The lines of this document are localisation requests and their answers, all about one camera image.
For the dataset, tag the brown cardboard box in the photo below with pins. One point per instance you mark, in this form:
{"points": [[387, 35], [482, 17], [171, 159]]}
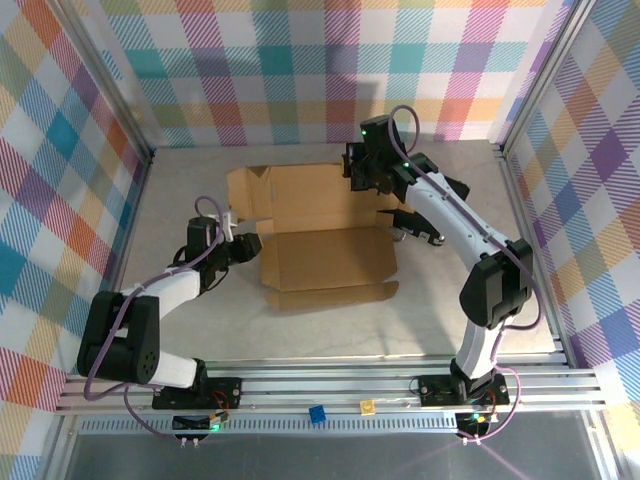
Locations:
{"points": [[325, 255]]}

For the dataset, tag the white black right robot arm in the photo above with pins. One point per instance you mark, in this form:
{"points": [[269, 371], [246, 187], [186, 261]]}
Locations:
{"points": [[450, 215]]}

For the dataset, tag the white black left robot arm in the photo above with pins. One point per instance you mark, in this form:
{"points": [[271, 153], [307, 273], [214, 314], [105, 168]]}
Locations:
{"points": [[170, 285]]}

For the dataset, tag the blue toy block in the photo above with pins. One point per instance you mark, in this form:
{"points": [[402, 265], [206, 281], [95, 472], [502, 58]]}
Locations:
{"points": [[316, 414]]}

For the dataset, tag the slotted metal strip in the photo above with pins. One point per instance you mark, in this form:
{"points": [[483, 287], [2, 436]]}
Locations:
{"points": [[280, 426]]}

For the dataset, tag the yellow toy block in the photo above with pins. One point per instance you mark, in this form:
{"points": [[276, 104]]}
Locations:
{"points": [[367, 407]]}

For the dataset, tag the grey metal sheet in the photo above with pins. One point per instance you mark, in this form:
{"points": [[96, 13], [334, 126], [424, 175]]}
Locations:
{"points": [[325, 460]]}

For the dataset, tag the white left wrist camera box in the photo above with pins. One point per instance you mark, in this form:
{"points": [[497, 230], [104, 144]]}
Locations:
{"points": [[229, 225]]}

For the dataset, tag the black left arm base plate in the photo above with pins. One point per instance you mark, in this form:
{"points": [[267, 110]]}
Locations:
{"points": [[225, 390]]}

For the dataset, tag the aluminium frame cross rail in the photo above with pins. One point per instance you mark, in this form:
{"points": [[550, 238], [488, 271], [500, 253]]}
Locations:
{"points": [[325, 385]]}

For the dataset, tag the aluminium frame post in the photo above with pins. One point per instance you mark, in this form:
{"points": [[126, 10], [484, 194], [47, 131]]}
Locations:
{"points": [[539, 75], [110, 85]]}

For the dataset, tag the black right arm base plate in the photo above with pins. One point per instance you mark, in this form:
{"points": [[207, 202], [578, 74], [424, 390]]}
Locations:
{"points": [[435, 390]]}

